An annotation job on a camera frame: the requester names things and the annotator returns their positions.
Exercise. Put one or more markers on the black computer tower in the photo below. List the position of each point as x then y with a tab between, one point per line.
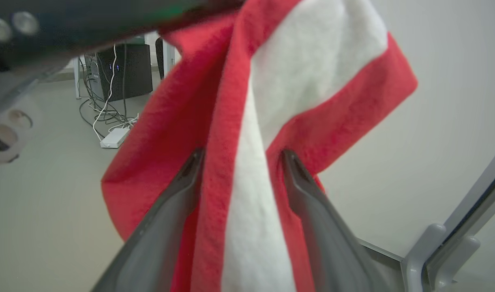
127	71

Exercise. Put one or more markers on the white power strip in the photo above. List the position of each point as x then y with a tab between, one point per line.
114	138

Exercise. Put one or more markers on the white table leg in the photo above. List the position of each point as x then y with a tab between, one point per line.
77	79

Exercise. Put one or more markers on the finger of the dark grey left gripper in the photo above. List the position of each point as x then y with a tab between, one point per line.
221	4

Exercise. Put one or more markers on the red item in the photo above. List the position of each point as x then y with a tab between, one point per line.
296	61

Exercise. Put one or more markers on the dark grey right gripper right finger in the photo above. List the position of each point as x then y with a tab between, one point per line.
332	251

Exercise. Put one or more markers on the narrow black upright object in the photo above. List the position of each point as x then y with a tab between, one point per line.
159	56

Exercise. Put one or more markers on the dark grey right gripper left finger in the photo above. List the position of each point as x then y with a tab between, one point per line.
158	243

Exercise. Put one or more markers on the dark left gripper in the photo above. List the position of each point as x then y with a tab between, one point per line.
69	28

